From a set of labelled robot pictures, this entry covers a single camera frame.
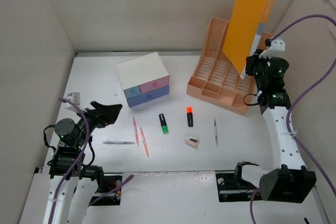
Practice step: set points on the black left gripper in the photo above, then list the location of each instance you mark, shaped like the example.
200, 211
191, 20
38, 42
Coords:
95, 117

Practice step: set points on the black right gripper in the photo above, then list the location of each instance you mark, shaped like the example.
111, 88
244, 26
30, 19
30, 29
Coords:
252, 64

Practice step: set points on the peach plastic desk organizer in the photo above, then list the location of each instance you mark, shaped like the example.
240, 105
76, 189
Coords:
215, 80

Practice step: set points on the white pastel drawer box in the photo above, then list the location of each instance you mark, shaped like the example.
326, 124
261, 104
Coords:
140, 70

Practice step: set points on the orange A4 file folder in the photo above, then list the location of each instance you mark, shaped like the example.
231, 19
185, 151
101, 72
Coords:
246, 27

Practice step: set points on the pink drawer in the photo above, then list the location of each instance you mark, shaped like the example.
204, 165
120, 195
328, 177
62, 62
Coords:
154, 84

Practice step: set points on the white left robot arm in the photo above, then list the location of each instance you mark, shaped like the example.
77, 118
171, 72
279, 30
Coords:
72, 184

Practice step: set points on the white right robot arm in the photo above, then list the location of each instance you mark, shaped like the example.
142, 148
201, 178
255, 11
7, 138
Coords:
289, 180

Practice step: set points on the grey clear pen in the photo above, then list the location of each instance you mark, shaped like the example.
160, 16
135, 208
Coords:
118, 142

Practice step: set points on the light blue drawer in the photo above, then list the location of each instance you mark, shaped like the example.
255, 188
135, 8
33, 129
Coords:
132, 92

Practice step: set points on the pink gel pen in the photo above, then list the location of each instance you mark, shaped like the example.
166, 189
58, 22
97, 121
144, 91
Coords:
135, 131

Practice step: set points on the orange gel pen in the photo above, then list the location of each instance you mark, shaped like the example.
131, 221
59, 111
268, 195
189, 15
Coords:
144, 142

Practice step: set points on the green cap black highlighter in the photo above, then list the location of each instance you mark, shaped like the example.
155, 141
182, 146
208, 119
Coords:
163, 124

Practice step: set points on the orange cap black highlighter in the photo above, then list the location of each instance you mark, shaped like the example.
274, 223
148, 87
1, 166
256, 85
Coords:
189, 113

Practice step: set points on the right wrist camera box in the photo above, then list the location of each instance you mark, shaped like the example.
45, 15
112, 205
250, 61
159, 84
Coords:
274, 47

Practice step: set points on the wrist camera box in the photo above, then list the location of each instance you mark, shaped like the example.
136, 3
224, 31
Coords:
74, 97
274, 47

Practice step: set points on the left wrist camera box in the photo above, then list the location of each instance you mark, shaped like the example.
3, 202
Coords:
74, 97

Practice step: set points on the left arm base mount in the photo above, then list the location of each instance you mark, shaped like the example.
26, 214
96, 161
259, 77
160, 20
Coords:
110, 182

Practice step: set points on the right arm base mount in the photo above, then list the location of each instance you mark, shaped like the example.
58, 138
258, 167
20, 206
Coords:
231, 187

